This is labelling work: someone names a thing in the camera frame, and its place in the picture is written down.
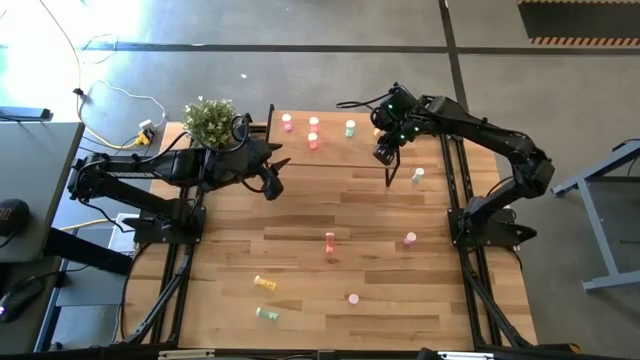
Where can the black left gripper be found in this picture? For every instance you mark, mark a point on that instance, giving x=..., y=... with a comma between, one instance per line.
x=245, y=167

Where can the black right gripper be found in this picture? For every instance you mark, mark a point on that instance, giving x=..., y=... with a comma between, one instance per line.
x=400, y=117

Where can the teal pill bottle white cap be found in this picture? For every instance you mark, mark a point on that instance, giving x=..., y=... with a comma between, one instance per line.
x=350, y=128
x=417, y=175
x=266, y=314

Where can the purple pill bottle white cap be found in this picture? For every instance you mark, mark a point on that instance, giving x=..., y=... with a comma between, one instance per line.
x=410, y=238
x=286, y=122
x=353, y=299

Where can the yellow pill bottle white cap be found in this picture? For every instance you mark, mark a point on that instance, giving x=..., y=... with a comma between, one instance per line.
x=376, y=132
x=265, y=283

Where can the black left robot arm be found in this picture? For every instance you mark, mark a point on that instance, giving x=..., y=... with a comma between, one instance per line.
x=150, y=167

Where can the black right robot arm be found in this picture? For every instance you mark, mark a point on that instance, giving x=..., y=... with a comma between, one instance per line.
x=500, y=137

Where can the green artificial plant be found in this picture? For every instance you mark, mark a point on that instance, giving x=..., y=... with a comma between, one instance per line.
x=210, y=120

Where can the white power adapter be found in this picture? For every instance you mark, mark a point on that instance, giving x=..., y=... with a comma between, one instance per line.
x=145, y=131

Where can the white box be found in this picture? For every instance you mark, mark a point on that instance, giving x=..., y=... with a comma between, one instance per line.
x=122, y=230

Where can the black desk base bar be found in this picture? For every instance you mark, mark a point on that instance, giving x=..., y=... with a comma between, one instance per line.
x=85, y=252

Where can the black hazard-striped floor mat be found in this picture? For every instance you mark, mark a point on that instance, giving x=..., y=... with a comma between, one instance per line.
x=580, y=20

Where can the dark grey desk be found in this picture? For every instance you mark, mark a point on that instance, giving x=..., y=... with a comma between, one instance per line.
x=30, y=335

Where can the wooden shelf black metal frame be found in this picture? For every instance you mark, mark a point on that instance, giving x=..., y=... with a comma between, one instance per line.
x=330, y=150

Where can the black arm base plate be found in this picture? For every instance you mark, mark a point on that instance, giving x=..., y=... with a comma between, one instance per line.
x=505, y=232
x=165, y=227

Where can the black aluminium rail frame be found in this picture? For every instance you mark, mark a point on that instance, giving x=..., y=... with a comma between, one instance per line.
x=172, y=286
x=493, y=300

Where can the silver frame bracket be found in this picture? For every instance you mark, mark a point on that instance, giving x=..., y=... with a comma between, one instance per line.
x=465, y=355
x=185, y=354

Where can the black front frame bar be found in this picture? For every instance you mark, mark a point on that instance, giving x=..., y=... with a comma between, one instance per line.
x=250, y=356

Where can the blue-grey metal table frame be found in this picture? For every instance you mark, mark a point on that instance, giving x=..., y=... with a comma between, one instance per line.
x=595, y=235

